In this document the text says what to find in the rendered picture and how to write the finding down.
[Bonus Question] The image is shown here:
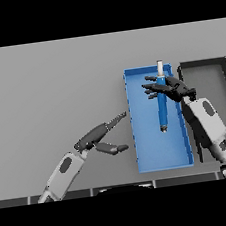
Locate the dark grey bin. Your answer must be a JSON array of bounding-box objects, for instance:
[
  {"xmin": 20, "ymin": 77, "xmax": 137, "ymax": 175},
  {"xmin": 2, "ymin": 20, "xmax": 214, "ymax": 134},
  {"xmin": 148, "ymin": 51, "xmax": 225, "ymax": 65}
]
[{"xmin": 176, "ymin": 56, "xmax": 226, "ymax": 167}]

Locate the blue bin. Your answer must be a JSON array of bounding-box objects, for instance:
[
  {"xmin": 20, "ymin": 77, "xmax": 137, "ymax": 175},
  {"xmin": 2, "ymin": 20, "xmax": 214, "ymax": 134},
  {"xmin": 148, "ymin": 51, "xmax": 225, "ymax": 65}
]
[{"xmin": 122, "ymin": 61, "xmax": 196, "ymax": 174}]

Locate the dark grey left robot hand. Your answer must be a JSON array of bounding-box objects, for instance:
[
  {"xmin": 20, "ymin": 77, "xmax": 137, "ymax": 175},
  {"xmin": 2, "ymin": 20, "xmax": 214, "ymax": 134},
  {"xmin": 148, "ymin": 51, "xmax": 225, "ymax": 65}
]
[{"xmin": 69, "ymin": 110, "xmax": 132, "ymax": 161}]

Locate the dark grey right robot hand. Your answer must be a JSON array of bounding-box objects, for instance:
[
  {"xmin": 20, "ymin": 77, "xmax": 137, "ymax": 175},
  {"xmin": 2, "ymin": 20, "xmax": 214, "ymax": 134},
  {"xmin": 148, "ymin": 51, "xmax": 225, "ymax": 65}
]
[{"xmin": 140, "ymin": 69, "xmax": 198, "ymax": 108}]

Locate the blue pipe with pale end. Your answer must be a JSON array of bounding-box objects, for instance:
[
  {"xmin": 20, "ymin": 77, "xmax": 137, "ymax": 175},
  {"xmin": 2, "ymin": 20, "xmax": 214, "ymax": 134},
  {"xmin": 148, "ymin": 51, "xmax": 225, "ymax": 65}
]
[{"xmin": 150, "ymin": 59, "xmax": 174, "ymax": 134}]

